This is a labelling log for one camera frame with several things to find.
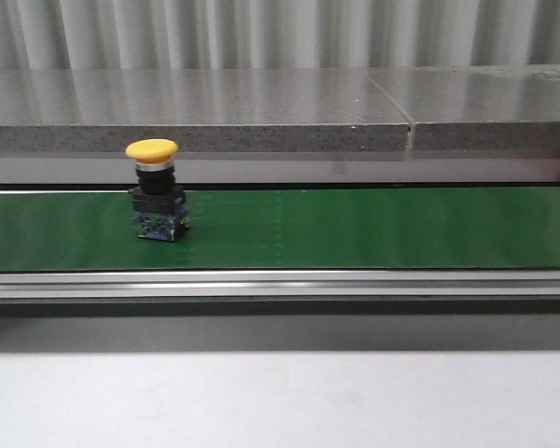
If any grey stone slab left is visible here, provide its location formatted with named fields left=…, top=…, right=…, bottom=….
left=0, top=69, right=409, bottom=156

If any green conveyor belt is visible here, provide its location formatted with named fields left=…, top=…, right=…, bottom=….
left=0, top=187, right=560, bottom=272

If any grey stone slab right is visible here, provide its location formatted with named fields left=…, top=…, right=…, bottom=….
left=368, top=65, right=560, bottom=155

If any aluminium conveyor side rail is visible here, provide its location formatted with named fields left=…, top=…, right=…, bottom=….
left=0, top=269, right=560, bottom=305

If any white pleated curtain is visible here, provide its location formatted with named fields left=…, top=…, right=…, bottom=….
left=0, top=1, right=560, bottom=69

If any grey stone slab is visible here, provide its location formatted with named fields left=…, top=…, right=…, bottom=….
left=0, top=69, right=409, bottom=156
left=368, top=65, right=560, bottom=155

